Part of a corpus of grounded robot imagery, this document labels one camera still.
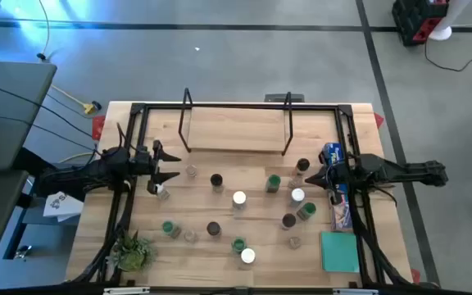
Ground yellow power cable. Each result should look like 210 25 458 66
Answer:
50 84 98 116

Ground blue plastic wrap box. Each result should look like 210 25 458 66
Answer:
320 142 354 233

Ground black lid spice jar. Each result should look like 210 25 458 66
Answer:
206 220 222 238
210 173 225 193
281 212 297 231
295 157 311 175

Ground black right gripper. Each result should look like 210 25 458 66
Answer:
304 155 364 205

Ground black wire spice rack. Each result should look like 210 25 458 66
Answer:
177 87 294 157

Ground white lid bagel seasoning jar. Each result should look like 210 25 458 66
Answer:
289 188 306 208
155 183 170 202
239 247 256 270
232 190 247 211

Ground silver metal bracket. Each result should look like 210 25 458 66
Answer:
103 286 151 295
332 288 379 295

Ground black metal table frame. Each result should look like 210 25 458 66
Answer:
96 101 388 288

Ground black and red crate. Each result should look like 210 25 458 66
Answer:
391 0 452 47

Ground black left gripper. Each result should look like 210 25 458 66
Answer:
135 140 182 194

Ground teal flat pad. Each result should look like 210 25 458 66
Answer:
320 231 361 274

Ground small green potted plant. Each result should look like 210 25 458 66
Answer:
105 229 158 274

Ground white printed paper bag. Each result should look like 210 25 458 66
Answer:
42 190 85 223

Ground white stand base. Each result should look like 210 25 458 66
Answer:
428 0 472 42

